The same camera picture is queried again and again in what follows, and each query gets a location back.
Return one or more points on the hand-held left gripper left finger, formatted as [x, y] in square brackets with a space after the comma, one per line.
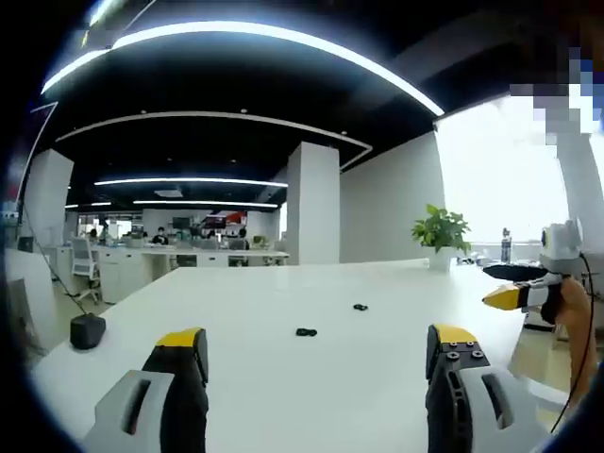
[137, 401]

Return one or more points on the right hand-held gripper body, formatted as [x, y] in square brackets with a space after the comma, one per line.
[561, 252]

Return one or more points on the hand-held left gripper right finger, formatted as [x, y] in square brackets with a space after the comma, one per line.
[476, 401]

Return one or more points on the black socket plastic buckle part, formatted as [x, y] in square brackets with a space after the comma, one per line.
[360, 307]

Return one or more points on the black pronged plastic buckle part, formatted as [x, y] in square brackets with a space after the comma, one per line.
[306, 332]

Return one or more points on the green potted plant white pot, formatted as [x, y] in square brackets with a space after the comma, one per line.
[441, 231]

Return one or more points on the black box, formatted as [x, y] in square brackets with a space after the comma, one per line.
[87, 332]

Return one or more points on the white office desk row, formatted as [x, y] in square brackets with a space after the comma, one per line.
[122, 269]

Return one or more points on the white mesh office chair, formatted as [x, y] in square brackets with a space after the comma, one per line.
[82, 259]

